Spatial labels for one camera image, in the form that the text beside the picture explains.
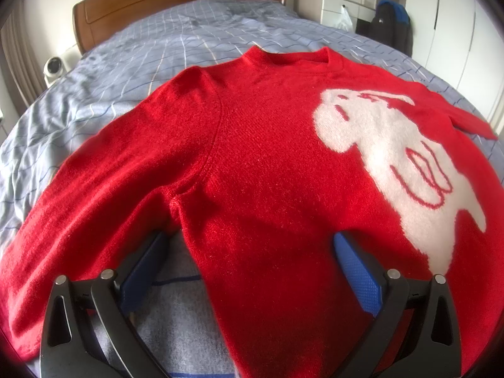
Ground white wardrobe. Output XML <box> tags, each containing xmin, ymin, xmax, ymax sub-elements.
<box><xmin>374</xmin><ymin>0</ymin><xmax>504</xmax><ymax>119</ymax></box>

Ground wooden headboard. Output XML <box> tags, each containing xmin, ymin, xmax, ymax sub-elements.
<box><xmin>72</xmin><ymin>0</ymin><xmax>287</xmax><ymax>55</ymax></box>

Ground red sweater with white figure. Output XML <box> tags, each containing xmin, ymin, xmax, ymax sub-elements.
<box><xmin>0</xmin><ymin>46</ymin><xmax>498</xmax><ymax>378</ymax></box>

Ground white dresser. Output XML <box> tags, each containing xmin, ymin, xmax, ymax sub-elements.
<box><xmin>295</xmin><ymin>0</ymin><xmax>379</xmax><ymax>34</ymax></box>

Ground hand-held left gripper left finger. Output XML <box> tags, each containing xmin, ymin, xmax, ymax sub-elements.
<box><xmin>40</xmin><ymin>232</ymin><xmax>175</xmax><ymax>378</ymax></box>

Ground white plastic bag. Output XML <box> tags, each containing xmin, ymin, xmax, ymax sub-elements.
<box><xmin>335</xmin><ymin>5</ymin><xmax>353</xmax><ymax>31</ymax></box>

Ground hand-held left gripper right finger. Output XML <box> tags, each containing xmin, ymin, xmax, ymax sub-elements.
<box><xmin>333</xmin><ymin>232</ymin><xmax>463</xmax><ymax>378</ymax></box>

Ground beige curtain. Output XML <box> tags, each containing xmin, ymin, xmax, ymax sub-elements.
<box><xmin>0</xmin><ymin>0</ymin><xmax>49</xmax><ymax>119</ymax></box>

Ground black and blue backpack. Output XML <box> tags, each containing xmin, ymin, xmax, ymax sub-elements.
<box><xmin>368</xmin><ymin>0</ymin><xmax>414</xmax><ymax>56</ymax></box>

